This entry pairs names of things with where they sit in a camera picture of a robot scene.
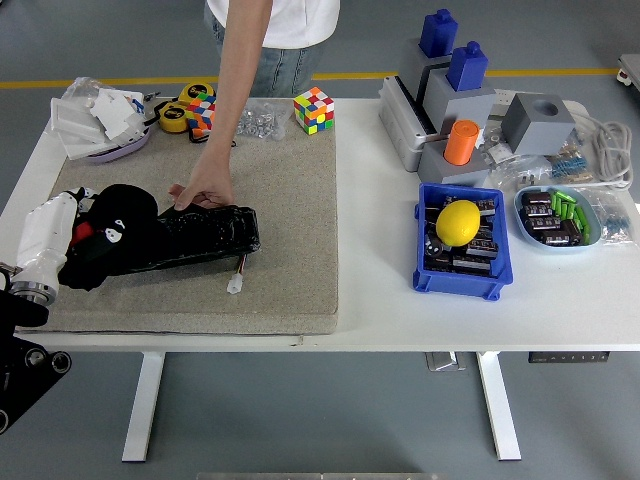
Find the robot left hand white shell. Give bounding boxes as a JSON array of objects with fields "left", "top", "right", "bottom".
[{"left": 10, "top": 186, "right": 125, "bottom": 286}]

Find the person's right hand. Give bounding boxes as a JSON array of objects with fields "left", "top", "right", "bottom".
[{"left": 168, "top": 149, "right": 236, "bottom": 211}]

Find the black glossy panel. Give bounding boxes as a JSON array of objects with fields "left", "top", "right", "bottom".
[{"left": 107, "top": 203, "right": 262, "bottom": 277}]

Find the black rag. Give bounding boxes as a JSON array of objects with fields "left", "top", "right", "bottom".
[{"left": 57, "top": 183, "right": 162, "bottom": 292}]

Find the black desk control panel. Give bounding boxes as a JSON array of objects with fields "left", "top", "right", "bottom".
[{"left": 528, "top": 351, "right": 612, "bottom": 364}]

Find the twisted multicolour puzzle cube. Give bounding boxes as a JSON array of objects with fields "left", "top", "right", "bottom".
[{"left": 185, "top": 92, "right": 219, "bottom": 140}]

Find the yellow tape measure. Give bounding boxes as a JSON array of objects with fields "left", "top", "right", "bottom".
[
  {"left": 178, "top": 82, "right": 217, "bottom": 107},
  {"left": 157, "top": 102, "right": 190, "bottom": 134}
]

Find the clear bag of metal nuts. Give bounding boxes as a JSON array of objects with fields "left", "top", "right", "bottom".
[{"left": 234, "top": 98, "right": 294, "bottom": 143}]

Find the grey-brown mat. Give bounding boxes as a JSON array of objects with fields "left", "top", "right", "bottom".
[{"left": 14, "top": 97, "right": 340, "bottom": 336}]

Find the purple tray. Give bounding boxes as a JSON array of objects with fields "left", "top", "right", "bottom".
[{"left": 82, "top": 127, "right": 152, "bottom": 166}]

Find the white flat plate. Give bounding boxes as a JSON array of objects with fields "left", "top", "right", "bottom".
[{"left": 62, "top": 132, "right": 121, "bottom": 161}]

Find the squared multicolour puzzle cube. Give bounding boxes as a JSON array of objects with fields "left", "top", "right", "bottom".
[{"left": 292, "top": 86, "right": 336, "bottom": 136}]

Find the empty clear plastic bag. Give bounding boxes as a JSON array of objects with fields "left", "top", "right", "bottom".
[{"left": 59, "top": 76, "right": 114, "bottom": 104}]

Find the person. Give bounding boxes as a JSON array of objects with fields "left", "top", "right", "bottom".
[{"left": 203, "top": 0, "right": 341, "bottom": 99}]

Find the grey junction box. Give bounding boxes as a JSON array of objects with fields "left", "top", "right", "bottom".
[{"left": 378, "top": 75, "right": 441, "bottom": 174}]

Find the white table leg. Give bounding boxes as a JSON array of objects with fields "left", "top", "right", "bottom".
[
  {"left": 475, "top": 351, "right": 522, "bottom": 462},
  {"left": 121, "top": 351, "right": 166, "bottom": 464}
]

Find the tall grey block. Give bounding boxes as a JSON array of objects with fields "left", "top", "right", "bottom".
[{"left": 398, "top": 38, "right": 454, "bottom": 104}]

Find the low grey block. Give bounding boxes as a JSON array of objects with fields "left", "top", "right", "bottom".
[{"left": 417, "top": 141, "right": 494, "bottom": 189}]

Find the yellow lemon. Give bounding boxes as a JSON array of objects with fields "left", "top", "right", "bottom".
[{"left": 435, "top": 199, "right": 482, "bottom": 248}]

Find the orange cylinder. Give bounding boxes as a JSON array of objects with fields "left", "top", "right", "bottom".
[{"left": 443, "top": 118, "right": 481, "bottom": 167}]

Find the blue plastic bin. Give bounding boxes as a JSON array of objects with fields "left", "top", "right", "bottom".
[{"left": 412, "top": 182, "right": 515, "bottom": 302}]

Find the blue peg block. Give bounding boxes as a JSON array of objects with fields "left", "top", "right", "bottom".
[
  {"left": 418, "top": 8, "right": 460, "bottom": 58},
  {"left": 446, "top": 41, "right": 490, "bottom": 93}
]

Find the clear bag of small parts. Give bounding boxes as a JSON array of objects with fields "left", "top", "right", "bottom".
[{"left": 487, "top": 154, "right": 554, "bottom": 194}]

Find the grey block with round hole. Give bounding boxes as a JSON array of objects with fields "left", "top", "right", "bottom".
[{"left": 501, "top": 92, "right": 578, "bottom": 156}]

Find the light blue dish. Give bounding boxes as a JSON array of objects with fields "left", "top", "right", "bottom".
[{"left": 513, "top": 185, "right": 603, "bottom": 256}]

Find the clear bag of blue resistors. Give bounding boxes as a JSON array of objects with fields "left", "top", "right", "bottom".
[
  {"left": 547, "top": 149, "right": 596, "bottom": 184},
  {"left": 584, "top": 192, "right": 639, "bottom": 247}
]

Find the white plug connector with wires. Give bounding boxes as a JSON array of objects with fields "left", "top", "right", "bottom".
[{"left": 226, "top": 254, "right": 249, "bottom": 295}]

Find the white switch cover plate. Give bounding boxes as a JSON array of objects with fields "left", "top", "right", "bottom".
[{"left": 49, "top": 96, "right": 107, "bottom": 146}]

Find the grey metal bracket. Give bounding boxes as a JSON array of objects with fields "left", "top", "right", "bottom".
[{"left": 424, "top": 351, "right": 467, "bottom": 373}]

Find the white coiled power cable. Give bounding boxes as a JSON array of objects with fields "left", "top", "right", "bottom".
[{"left": 567, "top": 102, "right": 635, "bottom": 190}]

